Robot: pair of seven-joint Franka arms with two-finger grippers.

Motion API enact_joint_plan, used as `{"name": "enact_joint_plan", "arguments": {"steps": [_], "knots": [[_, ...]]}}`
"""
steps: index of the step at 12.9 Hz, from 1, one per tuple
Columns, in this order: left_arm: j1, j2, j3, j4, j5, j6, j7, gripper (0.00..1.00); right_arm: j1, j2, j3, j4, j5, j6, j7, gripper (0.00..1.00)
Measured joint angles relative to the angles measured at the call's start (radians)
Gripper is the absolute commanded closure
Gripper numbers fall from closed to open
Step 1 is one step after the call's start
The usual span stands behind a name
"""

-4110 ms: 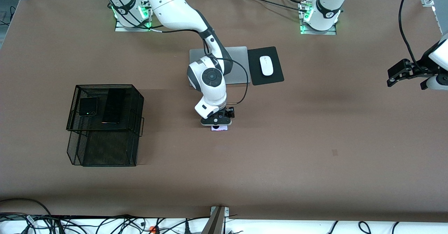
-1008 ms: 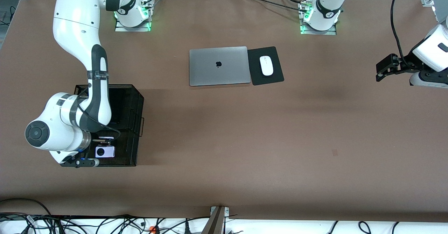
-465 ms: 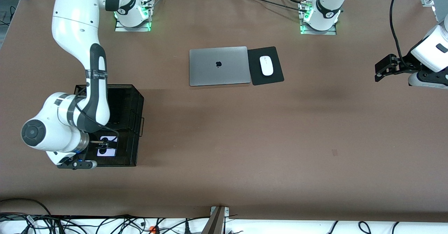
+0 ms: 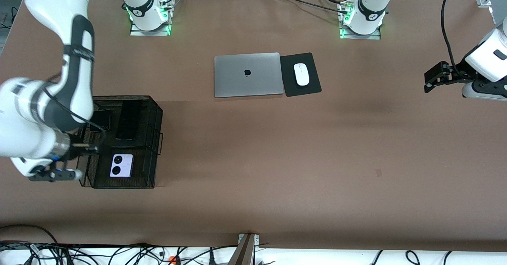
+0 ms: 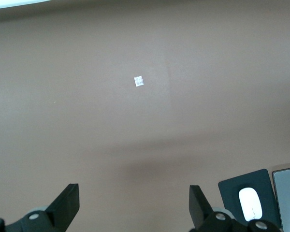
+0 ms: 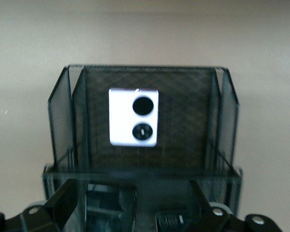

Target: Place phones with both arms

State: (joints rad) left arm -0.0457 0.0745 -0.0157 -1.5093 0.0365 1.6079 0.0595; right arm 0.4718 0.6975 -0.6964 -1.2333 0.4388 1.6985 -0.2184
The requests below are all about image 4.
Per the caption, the black flip phone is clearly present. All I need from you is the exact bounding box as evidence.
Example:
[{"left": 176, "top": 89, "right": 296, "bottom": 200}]
[{"left": 90, "top": 109, "right": 112, "bottom": 132}]

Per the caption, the lavender flip phone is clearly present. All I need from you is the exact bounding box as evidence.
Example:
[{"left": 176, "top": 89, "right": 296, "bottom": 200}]
[{"left": 109, "top": 153, "right": 134, "bottom": 178}]

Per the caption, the black slab smartphone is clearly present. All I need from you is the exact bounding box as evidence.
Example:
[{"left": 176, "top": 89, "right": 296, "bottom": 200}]
[{"left": 114, "top": 100, "right": 141, "bottom": 141}]

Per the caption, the black mouse pad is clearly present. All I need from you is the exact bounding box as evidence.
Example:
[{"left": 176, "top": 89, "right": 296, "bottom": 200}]
[{"left": 280, "top": 52, "right": 322, "bottom": 97}]

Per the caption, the white computer mouse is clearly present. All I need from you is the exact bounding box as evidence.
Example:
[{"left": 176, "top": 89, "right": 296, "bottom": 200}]
[{"left": 294, "top": 63, "right": 310, "bottom": 87}]

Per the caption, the silver closed laptop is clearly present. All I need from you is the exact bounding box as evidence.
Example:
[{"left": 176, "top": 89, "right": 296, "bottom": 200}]
[{"left": 214, "top": 52, "right": 285, "bottom": 98}]

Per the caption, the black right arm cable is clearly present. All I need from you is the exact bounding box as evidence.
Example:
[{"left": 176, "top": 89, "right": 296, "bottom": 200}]
[{"left": 42, "top": 73, "right": 107, "bottom": 154}]

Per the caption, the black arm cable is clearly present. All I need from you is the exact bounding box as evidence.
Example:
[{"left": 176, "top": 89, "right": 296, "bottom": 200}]
[
  {"left": 441, "top": 0, "right": 462, "bottom": 77},
  {"left": 42, "top": 73, "right": 107, "bottom": 154}
]

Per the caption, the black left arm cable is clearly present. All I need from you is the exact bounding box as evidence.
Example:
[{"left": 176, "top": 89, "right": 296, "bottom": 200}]
[{"left": 441, "top": 0, "right": 462, "bottom": 77}]

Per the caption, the black wire mesh basket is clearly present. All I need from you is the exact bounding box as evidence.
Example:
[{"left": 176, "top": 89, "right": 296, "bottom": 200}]
[{"left": 74, "top": 95, "right": 164, "bottom": 189}]

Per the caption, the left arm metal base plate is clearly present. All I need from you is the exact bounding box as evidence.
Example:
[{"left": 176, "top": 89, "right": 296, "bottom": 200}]
[{"left": 340, "top": 27, "right": 381, "bottom": 40}]

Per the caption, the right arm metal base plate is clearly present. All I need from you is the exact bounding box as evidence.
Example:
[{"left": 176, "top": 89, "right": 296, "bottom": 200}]
[{"left": 130, "top": 19, "right": 172, "bottom": 36}]

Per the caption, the black cable on table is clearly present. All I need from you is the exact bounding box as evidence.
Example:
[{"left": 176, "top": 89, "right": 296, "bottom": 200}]
[{"left": 271, "top": 0, "right": 349, "bottom": 15}]

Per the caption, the grey metal camera post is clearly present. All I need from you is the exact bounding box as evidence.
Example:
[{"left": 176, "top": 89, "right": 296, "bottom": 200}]
[{"left": 228, "top": 233, "right": 260, "bottom": 265}]

